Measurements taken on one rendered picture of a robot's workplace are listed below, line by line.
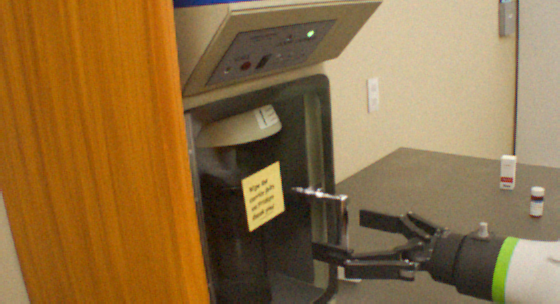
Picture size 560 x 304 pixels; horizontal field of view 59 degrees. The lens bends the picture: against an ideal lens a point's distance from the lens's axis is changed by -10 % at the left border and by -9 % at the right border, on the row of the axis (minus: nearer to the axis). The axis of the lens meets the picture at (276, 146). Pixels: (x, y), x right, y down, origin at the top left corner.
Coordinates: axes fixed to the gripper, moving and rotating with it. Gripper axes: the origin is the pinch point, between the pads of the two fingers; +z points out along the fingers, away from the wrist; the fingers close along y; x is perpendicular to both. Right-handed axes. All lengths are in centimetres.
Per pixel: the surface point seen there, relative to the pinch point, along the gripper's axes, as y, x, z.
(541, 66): -284, 13, 32
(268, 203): 12.0, -8.7, 4.5
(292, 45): 11.0, -30.5, -0.9
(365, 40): -92, -21, 49
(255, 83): 11.2, -25.4, 5.7
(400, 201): -61, 20, 21
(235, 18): 25.4, -35.0, -5.2
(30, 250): 35, -1, 38
